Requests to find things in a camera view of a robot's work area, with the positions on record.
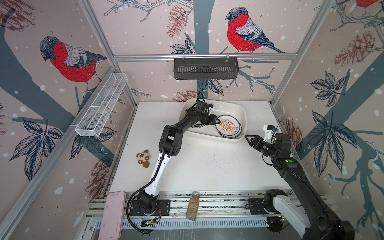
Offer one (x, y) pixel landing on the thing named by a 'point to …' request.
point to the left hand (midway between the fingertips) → (218, 122)
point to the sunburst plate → (229, 125)
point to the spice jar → (192, 206)
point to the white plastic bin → (209, 133)
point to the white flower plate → (228, 136)
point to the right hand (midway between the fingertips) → (247, 138)
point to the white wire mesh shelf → (91, 123)
